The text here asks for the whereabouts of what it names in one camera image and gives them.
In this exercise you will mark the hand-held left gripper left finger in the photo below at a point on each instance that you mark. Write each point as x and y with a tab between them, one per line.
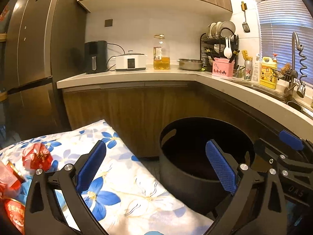
91	166

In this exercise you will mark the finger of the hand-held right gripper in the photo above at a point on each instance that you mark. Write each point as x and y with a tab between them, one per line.
291	140
293	165

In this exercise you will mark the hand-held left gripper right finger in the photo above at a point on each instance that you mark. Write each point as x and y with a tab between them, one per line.
221	167

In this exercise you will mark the black round bin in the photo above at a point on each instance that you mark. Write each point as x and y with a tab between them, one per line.
188	186

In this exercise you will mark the blue floral cloth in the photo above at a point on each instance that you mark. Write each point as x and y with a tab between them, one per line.
127	176

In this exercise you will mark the red crumpled wrapper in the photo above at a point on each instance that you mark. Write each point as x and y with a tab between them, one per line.
36	155

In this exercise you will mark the steel sink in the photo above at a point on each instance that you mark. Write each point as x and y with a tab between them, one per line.
264	90

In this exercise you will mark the wooden base cabinets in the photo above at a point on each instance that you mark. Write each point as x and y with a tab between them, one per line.
122	107

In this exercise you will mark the yellow detergent jug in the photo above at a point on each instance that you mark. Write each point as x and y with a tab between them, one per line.
268	74

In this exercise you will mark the brown scrubber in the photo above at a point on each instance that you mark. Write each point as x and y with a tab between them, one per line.
286	68

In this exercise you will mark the white pump bottle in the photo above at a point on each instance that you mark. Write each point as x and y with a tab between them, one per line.
256	71

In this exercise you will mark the silver beer can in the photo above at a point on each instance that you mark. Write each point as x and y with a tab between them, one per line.
248	71

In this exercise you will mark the orange cap bottle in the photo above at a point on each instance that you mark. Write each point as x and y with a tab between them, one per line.
274	58

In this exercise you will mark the pink red package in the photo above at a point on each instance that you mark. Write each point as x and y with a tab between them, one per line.
9	181

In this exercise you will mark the red gold patterned packet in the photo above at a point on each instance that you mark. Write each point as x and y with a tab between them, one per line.
16	213

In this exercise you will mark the yellow dish sponge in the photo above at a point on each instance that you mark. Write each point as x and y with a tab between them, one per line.
247	55

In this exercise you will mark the steel spring faucet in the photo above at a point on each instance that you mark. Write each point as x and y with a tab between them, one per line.
294	44

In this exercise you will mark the pink utensil holder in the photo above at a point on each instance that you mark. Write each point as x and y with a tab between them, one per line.
222	69

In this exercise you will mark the bundle of black chopsticks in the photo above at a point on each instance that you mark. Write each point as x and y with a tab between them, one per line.
234	55
210	53

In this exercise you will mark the steel bowl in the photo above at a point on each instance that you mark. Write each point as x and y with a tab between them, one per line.
190	64

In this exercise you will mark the white spoon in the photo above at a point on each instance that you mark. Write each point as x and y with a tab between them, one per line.
227	51

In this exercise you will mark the black air fryer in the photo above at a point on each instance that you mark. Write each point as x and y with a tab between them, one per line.
95	56

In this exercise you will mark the white electric cooker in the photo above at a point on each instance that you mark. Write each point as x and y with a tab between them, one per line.
130	62

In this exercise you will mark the black dish rack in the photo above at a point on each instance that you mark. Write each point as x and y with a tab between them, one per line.
203	51

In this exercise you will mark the hanging slotted spatula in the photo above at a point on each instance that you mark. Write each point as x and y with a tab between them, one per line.
246	27

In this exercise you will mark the cooking oil bottle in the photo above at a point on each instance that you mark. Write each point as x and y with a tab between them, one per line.
161	61

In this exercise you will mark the window blinds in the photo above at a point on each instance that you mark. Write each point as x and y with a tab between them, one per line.
281	17

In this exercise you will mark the grey refrigerator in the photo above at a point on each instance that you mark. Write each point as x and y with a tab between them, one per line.
36	53

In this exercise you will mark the large white plate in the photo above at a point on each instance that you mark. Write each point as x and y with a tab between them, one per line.
229	26

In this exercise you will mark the wooden framed glass cabinet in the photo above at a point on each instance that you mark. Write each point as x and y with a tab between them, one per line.
3	61

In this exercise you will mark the dark wall outlet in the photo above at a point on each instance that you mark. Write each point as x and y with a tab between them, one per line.
109	23

